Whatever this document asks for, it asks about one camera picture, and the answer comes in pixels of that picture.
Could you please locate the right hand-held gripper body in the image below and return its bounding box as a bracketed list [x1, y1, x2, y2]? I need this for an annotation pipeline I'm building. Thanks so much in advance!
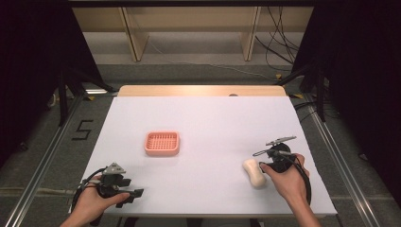
[265, 135, 299, 174]

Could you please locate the beige floor cable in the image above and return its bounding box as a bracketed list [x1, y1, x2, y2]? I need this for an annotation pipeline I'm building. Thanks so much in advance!
[0, 186, 78, 196]

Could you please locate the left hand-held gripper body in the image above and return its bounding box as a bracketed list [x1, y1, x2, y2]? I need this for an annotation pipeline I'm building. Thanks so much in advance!
[96, 162, 132, 200]

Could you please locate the person's left hand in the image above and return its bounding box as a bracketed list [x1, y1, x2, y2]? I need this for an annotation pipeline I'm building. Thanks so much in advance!
[69, 175, 131, 225]

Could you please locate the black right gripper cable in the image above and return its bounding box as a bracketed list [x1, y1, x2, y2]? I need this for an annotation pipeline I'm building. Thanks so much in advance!
[270, 149, 313, 206]

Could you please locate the white soap bar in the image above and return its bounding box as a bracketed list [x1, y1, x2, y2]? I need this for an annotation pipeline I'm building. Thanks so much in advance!
[241, 158, 268, 189]

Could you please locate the black metal stand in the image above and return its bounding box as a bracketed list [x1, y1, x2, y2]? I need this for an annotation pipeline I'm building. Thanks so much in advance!
[276, 60, 328, 123]
[57, 66, 117, 128]

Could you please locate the black curtain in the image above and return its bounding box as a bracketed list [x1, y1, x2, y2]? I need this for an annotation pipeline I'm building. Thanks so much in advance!
[0, 0, 106, 167]
[291, 0, 401, 209]

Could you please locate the person's right hand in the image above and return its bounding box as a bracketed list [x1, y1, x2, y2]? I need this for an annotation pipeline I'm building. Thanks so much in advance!
[259, 153, 311, 206]

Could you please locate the white table mat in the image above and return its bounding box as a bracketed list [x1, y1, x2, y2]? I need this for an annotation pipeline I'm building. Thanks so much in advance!
[68, 96, 339, 218]

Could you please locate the thin white floor cable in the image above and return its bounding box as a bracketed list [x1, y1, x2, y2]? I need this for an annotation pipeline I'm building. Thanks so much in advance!
[148, 40, 279, 81]

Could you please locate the wooden table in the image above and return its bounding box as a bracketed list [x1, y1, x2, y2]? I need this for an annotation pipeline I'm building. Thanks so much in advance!
[116, 84, 288, 98]

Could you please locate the orange plastic basket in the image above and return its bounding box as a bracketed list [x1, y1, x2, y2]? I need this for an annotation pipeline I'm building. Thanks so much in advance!
[144, 131, 181, 157]

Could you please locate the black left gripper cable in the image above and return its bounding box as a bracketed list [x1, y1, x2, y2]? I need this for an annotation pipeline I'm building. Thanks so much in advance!
[70, 167, 107, 214]

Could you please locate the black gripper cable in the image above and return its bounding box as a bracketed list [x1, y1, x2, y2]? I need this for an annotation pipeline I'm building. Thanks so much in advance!
[270, 149, 313, 206]
[70, 167, 107, 214]

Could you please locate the bundle of black cables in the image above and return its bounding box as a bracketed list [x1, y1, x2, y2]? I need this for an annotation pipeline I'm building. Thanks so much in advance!
[254, 6, 301, 72]

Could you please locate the beige wooden shelf unit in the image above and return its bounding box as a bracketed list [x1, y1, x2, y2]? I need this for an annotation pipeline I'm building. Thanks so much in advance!
[71, 6, 315, 62]

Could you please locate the aluminium floor rail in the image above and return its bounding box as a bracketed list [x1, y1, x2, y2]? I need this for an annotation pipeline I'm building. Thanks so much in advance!
[305, 99, 385, 227]
[4, 94, 85, 227]

